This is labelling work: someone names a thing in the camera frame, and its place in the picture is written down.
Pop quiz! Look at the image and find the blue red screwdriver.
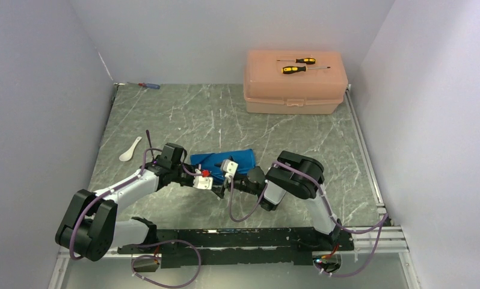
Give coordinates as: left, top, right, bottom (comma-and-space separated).
137, 82, 161, 90

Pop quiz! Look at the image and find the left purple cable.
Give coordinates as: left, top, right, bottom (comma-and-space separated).
69, 148, 202, 288

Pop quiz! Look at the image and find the yellow black screwdriver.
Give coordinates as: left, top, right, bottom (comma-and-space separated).
281, 66, 331, 75

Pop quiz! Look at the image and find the blue cloth napkin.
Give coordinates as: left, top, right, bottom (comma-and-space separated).
190, 148, 257, 180

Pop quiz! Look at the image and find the peach plastic toolbox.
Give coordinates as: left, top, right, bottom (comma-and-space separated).
243, 50, 348, 114

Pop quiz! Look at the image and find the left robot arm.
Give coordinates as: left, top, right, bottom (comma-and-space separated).
55, 143, 212, 261

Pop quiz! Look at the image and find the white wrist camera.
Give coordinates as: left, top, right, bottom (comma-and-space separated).
193, 170, 214, 190
220, 159, 238, 179

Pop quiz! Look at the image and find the small black-handled screwdriver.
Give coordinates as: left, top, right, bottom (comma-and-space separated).
277, 57, 316, 65

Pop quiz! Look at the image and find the purple fork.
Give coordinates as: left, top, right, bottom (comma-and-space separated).
146, 129, 156, 163

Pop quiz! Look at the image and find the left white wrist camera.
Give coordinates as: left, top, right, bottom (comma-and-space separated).
193, 170, 214, 190

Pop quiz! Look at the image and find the aluminium frame rail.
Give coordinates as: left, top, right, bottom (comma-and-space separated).
55, 225, 420, 288

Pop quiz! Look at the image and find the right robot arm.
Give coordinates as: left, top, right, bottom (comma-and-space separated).
215, 151, 340, 250

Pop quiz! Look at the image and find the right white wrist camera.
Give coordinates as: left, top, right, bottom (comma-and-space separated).
220, 159, 238, 179

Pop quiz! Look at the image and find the white plastic utensil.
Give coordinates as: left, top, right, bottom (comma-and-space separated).
118, 136, 142, 162

